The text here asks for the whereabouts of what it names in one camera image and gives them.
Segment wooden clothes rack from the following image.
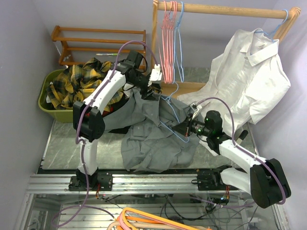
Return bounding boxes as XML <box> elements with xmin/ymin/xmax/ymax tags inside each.
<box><xmin>145</xmin><ymin>0</ymin><xmax>301</xmax><ymax>101</ymax></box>

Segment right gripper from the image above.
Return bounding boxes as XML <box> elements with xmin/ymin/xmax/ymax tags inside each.
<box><xmin>172</xmin><ymin>113</ymin><xmax>212</xmax><ymax>137</ymax></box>

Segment green laundry basket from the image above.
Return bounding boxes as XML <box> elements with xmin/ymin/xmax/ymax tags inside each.
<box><xmin>38</xmin><ymin>67</ymin><xmax>82</xmax><ymax>123</ymax></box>

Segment grey button shirt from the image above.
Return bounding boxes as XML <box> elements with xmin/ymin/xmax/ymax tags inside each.
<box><xmin>103</xmin><ymin>88</ymin><xmax>201</xmax><ymax>173</ymax></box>

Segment green white pen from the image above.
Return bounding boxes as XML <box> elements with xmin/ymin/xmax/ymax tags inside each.
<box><xmin>95</xmin><ymin>53</ymin><xmax>118</xmax><ymax>56</ymax></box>

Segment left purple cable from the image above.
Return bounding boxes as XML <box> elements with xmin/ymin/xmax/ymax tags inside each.
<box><xmin>51</xmin><ymin>40</ymin><xmax>160</xmax><ymax>228</ymax></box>

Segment yellow plaid shirt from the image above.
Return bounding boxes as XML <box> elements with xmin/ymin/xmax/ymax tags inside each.
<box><xmin>46</xmin><ymin>58</ymin><xmax>112</xmax><ymax>110</ymax></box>

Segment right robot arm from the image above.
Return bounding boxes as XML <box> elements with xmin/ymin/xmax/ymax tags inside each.
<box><xmin>172</xmin><ymin>110</ymin><xmax>291</xmax><ymax>208</ymax></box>

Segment blue hanger holding white shirt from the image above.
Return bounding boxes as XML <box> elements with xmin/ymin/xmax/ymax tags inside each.
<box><xmin>254</xmin><ymin>9</ymin><xmax>289</xmax><ymax>43</ymax></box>

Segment orange pink hangers below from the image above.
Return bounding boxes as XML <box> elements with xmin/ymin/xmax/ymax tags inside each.
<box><xmin>107</xmin><ymin>207</ymin><xmax>211</xmax><ymax>230</ymax></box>

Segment black garment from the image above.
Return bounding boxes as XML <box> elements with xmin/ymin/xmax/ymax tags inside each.
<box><xmin>103</xmin><ymin>96</ymin><xmax>135</xmax><ymax>134</ymax></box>

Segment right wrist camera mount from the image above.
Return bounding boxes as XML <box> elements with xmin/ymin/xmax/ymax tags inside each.
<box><xmin>190</xmin><ymin>102</ymin><xmax>202</xmax><ymax>119</ymax></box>

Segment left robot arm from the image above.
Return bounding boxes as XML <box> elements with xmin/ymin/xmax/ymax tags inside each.
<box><xmin>69</xmin><ymin>51</ymin><xmax>162</xmax><ymax>191</ymax></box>

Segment wooden shoe rack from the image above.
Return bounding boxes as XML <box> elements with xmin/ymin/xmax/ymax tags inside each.
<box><xmin>51</xmin><ymin>25</ymin><xmax>146</xmax><ymax>66</ymax></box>

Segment pink wire hangers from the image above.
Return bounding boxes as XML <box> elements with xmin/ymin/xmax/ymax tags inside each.
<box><xmin>159</xmin><ymin>1</ymin><xmax>177</xmax><ymax>84</ymax></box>

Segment aluminium mounting rail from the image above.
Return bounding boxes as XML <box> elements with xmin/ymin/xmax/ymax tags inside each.
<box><xmin>26</xmin><ymin>169</ymin><xmax>226</xmax><ymax>195</ymax></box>

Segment white hanging shirt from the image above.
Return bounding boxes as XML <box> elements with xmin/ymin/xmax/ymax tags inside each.
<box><xmin>177</xmin><ymin>28</ymin><xmax>291</xmax><ymax>157</ymax></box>

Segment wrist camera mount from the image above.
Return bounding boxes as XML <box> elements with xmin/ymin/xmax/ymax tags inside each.
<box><xmin>190</xmin><ymin>102</ymin><xmax>202</xmax><ymax>119</ymax></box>
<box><xmin>149</xmin><ymin>64</ymin><xmax>163</xmax><ymax>84</ymax></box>

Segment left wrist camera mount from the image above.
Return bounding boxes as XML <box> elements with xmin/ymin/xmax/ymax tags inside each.
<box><xmin>149</xmin><ymin>64</ymin><xmax>163</xmax><ymax>84</ymax></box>

